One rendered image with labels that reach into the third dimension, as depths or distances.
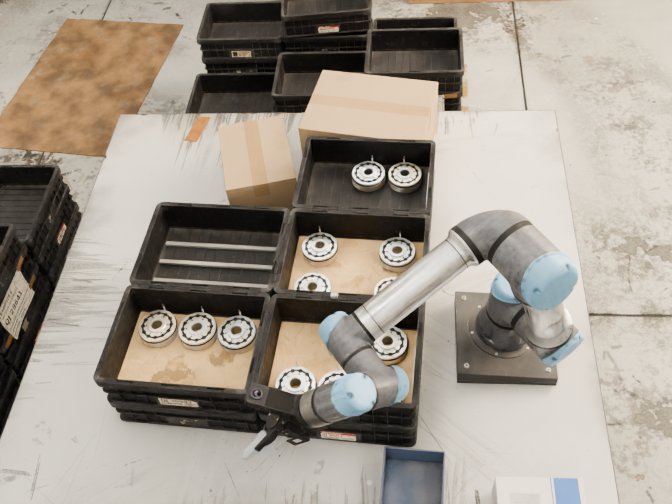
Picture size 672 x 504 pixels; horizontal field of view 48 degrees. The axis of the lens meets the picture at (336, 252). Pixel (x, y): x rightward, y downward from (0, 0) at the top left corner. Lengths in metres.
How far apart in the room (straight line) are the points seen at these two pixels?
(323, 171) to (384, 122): 0.25
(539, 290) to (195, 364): 0.95
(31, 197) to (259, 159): 1.19
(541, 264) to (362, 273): 0.75
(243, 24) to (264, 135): 1.44
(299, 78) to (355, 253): 1.47
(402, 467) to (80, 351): 0.99
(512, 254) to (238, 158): 1.18
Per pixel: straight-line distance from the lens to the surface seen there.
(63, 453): 2.17
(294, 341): 2.01
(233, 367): 2.00
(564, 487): 1.90
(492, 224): 1.54
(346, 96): 2.54
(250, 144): 2.48
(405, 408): 1.78
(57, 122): 4.22
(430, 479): 1.96
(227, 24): 3.89
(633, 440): 2.89
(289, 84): 3.45
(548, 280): 1.49
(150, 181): 2.68
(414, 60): 3.35
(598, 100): 3.99
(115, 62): 4.49
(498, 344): 2.06
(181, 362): 2.04
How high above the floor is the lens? 2.52
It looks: 51 degrees down
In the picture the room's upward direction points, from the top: 7 degrees counter-clockwise
